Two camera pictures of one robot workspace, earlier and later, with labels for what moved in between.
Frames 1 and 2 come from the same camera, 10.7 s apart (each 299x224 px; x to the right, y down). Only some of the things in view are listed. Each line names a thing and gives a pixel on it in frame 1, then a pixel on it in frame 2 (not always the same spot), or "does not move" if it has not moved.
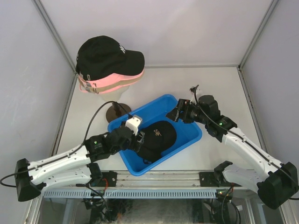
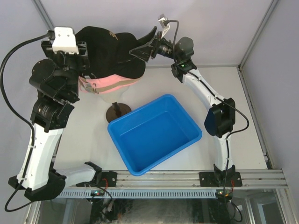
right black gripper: [184, 105] → [143, 52]
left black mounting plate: [109, 179] does not move
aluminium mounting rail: [132, 180] does not move
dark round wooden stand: [116, 110] does not move
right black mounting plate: [209, 179] does not move
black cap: [159, 137] → [109, 53]
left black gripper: [135, 145] → [81, 59]
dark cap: [101, 57] does not move
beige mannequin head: [114, 96] does not move
